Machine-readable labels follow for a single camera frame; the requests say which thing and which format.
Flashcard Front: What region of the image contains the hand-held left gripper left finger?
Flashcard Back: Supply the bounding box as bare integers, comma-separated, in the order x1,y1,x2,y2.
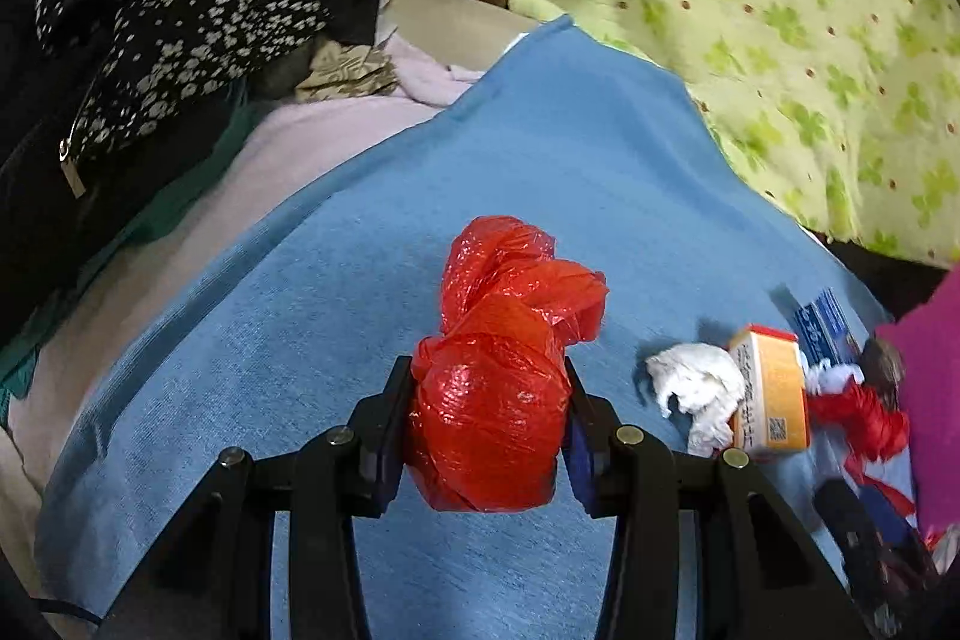
97,355,415,640

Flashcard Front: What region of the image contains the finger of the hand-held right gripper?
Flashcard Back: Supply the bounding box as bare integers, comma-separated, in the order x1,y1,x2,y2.
814,476,901,618

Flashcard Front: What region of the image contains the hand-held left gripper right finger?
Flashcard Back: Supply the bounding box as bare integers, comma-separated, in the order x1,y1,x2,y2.
562,355,871,640

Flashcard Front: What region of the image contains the red plastic bag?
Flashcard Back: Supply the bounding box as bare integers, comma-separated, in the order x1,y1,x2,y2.
405,216,608,513

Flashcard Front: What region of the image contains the red plastic scrap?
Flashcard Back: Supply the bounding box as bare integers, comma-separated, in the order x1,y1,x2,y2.
806,381,920,517

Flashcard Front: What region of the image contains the crumpled white tissue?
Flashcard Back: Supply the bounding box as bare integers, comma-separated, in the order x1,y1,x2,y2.
645,342,747,457

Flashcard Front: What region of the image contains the orange cardboard box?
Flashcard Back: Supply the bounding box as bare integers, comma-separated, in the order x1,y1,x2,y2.
727,323,812,457

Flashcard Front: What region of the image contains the magenta pillow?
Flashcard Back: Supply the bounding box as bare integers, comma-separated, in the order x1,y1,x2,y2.
874,261,960,536

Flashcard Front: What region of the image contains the dark crumpled wrapper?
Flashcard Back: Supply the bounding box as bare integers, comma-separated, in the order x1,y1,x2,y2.
859,336,905,408

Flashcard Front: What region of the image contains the blue printed packet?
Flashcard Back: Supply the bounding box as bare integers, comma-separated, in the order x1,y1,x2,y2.
791,287,863,367

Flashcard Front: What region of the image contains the blue blanket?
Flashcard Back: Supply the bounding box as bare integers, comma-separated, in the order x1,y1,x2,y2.
34,14,920,640

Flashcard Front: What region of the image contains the teal cloth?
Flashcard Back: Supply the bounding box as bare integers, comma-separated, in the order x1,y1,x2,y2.
0,85,256,393

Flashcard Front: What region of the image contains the pale lilac cloth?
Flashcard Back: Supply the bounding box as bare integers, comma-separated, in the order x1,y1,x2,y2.
0,36,488,536

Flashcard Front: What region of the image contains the beige patterned cloth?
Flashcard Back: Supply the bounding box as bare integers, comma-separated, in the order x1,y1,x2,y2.
294,42,398,103

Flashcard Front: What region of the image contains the black bag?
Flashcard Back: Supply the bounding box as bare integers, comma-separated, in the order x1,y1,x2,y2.
0,32,233,341

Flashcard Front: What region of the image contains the metal zipper pull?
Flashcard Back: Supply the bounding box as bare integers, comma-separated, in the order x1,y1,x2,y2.
58,115,87,200

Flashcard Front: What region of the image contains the green clover print blanket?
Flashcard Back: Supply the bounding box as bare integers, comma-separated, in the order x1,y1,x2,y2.
510,0,960,270

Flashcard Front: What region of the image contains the black cable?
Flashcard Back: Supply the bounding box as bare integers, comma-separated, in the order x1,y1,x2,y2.
34,599,102,626

